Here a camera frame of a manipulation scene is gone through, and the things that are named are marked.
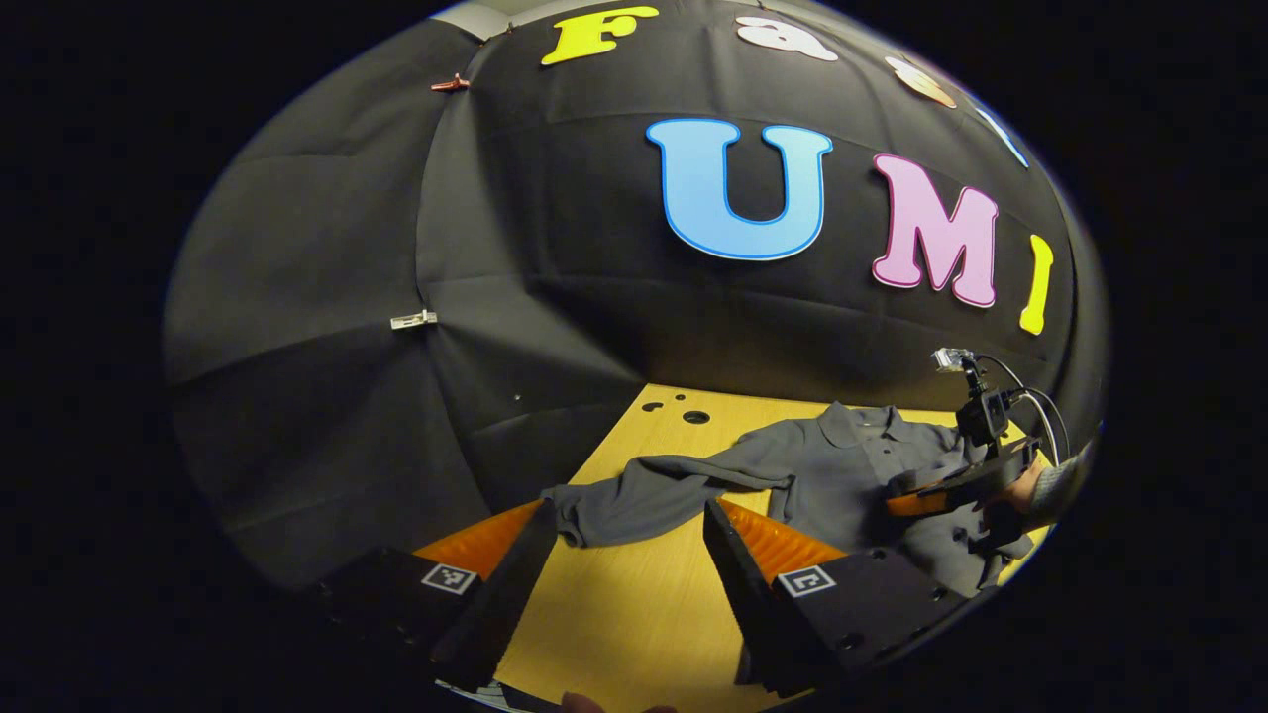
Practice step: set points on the silver backdrop clip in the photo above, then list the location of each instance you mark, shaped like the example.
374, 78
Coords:
413, 319

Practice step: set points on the grey polo shirt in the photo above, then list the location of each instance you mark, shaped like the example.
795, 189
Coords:
832, 465

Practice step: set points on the copper backdrop clip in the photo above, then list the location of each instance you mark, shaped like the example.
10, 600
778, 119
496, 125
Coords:
451, 84

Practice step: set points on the black backdrop cloth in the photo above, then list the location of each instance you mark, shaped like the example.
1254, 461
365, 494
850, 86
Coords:
317, 297

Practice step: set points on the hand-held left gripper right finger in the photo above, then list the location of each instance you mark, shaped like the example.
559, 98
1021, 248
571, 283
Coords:
738, 574

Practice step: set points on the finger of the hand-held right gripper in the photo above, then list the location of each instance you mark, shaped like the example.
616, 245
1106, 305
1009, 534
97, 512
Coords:
916, 503

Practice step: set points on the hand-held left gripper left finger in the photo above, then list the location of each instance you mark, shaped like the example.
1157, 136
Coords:
520, 584

